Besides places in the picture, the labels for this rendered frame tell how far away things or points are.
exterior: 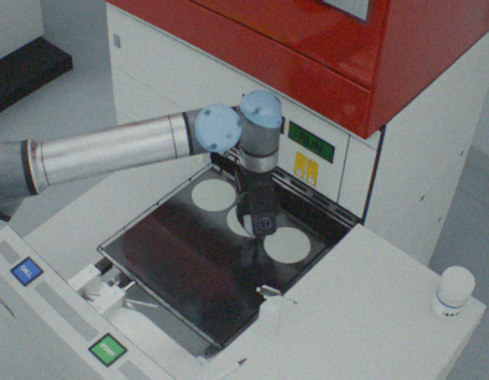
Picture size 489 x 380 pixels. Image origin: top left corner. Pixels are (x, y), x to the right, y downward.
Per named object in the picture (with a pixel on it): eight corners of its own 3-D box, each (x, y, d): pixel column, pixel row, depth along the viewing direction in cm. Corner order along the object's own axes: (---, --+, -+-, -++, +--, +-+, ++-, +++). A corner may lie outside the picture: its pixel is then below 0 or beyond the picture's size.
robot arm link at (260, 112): (233, 89, 125) (278, 85, 126) (231, 133, 133) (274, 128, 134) (241, 116, 120) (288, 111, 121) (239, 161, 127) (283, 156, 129)
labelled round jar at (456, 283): (440, 288, 132) (453, 260, 125) (466, 305, 129) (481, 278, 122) (423, 309, 128) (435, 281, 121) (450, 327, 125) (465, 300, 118)
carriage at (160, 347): (92, 276, 145) (91, 269, 143) (213, 377, 129) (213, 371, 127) (66, 297, 140) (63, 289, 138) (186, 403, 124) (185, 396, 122)
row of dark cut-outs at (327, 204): (206, 130, 165) (206, 123, 163) (355, 224, 146) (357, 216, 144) (205, 131, 165) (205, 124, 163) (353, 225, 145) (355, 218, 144)
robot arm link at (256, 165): (283, 156, 129) (240, 160, 128) (282, 173, 132) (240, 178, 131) (273, 129, 134) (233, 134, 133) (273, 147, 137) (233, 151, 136)
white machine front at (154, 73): (121, 104, 191) (112, -15, 162) (356, 257, 155) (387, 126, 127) (113, 109, 189) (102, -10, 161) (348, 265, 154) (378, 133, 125)
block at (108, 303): (117, 291, 139) (115, 283, 137) (128, 301, 137) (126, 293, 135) (90, 313, 134) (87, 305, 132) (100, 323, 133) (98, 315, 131)
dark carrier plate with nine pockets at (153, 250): (212, 168, 163) (212, 166, 163) (328, 244, 148) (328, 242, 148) (105, 249, 145) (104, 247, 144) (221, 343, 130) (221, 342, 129)
